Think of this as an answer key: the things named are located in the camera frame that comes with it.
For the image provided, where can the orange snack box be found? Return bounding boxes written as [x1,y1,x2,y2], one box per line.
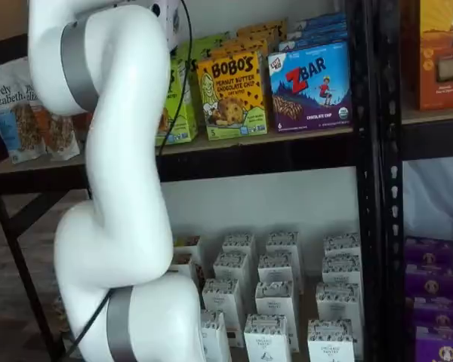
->
[414,0,453,112]

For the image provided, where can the black neighbour shelf beam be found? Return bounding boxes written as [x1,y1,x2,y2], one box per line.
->
[401,121,453,164]

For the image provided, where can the yellow Bobo's peanut butter box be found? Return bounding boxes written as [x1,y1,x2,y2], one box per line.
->
[219,36,270,63]
[195,51,269,142]
[236,17,288,43]

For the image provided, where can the yellow white granola box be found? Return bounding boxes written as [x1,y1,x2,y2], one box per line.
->
[167,253,205,287]
[172,235,204,256]

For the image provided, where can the wooden shelf board with snacks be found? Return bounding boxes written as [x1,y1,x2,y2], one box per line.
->
[0,126,355,175]

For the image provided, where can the red label granola bag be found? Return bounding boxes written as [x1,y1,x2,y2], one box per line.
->
[72,111,96,133]

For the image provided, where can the black metal shelf frame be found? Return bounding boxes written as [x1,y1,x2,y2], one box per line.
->
[0,0,404,362]

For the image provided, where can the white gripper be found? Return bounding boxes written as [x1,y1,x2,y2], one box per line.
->
[165,0,186,52]

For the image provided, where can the blue label granola bag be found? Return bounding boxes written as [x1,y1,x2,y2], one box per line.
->
[0,66,48,164]

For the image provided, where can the purple snack box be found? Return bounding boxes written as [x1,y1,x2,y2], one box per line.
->
[414,324,453,362]
[404,262,453,299]
[405,235,453,267]
[411,295,453,329]

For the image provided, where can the white floral print box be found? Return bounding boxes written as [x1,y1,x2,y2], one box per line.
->
[315,281,363,325]
[307,318,355,362]
[322,232,362,259]
[257,253,296,287]
[201,278,245,348]
[199,309,232,362]
[254,281,300,351]
[265,231,302,261]
[321,255,362,287]
[221,232,257,257]
[243,313,292,362]
[212,251,250,287]

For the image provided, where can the blue purple Zbar box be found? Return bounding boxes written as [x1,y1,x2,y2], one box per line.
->
[267,40,353,133]
[286,11,348,37]
[278,29,349,52]

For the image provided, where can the green Bobo's apple pie box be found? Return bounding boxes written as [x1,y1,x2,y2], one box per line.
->
[175,39,212,61]
[191,31,233,54]
[154,56,199,146]

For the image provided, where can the orange label granola bag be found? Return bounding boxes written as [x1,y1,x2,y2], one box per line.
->
[23,82,81,162]

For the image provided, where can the neighbour wooden shelf board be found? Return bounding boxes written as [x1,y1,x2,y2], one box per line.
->
[401,106,453,126]

